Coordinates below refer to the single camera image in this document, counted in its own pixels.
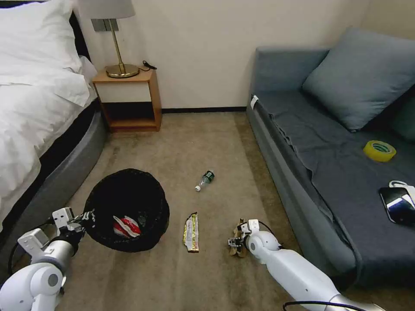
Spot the bed with white duvet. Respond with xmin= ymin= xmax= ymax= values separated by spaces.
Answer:
xmin=0 ymin=0 xmax=108 ymax=250

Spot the brown paper trash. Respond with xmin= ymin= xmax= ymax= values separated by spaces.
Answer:
xmin=227 ymin=218 xmax=249 ymax=259

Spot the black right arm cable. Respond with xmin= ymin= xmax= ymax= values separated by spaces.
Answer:
xmin=282 ymin=300 xmax=361 ymax=311

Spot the white pillow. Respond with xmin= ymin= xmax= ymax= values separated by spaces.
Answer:
xmin=0 ymin=0 xmax=83 ymax=86

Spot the blue grey sofa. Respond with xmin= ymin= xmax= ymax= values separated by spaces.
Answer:
xmin=245 ymin=27 xmax=415 ymax=287

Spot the yellow tape roll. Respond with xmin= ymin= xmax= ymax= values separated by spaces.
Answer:
xmin=363 ymin=140 xmax=397 ymax=162

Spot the grey wall switch panel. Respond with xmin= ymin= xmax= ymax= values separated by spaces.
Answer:
xmin=91 ymin=18 xmax=119 ymax=32

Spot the small clear plastic bottle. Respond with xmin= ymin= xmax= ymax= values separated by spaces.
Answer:
xmin=194 ymin=170 xmax=216 ymax=192

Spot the black smartphone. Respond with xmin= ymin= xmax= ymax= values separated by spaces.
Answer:
xmin=378 ymin=186 xmax=415 ymax=225

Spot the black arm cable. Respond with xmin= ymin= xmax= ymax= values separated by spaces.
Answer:
xmin=282 ymin=300 xmax=361 ymax=311
xmin=7 ymin=241 xmax=22 ymax=276

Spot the wooden nightstand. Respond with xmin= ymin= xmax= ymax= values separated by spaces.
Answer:
xmin=92 ymin=67 xmax=163 ymax=133

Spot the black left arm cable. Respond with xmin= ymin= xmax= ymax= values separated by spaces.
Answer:
xmin=7 ymin=241 xmax=22 ymax=276

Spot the red white wrapper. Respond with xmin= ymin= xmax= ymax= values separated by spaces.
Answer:
xmin=113 ymin=216 xmax=142 ymax=238

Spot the gold snack wrapper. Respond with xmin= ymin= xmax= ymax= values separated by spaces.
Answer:
xmin=182 ymin=212 xmax=201 ymax=254

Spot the black cable on nightstand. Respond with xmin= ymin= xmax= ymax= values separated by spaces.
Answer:
xmin=138 ymin=60 xmax=158 ymax=73

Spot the black mesh trash bin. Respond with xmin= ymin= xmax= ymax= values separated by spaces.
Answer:
xmin=84 ymin=168 xmax=170 ymax=253

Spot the white charger with cable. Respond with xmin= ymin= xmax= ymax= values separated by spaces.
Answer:
xmin=389 ymin=180 xmax=415 ymax=208

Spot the brass table lamp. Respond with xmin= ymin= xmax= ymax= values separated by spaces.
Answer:
xmin=79 ymin=0 xmax=140 ymax=79

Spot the blue grey cushion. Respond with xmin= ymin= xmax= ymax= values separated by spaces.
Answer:
xmin=302 ymin=27 xmax=415 ymax=133

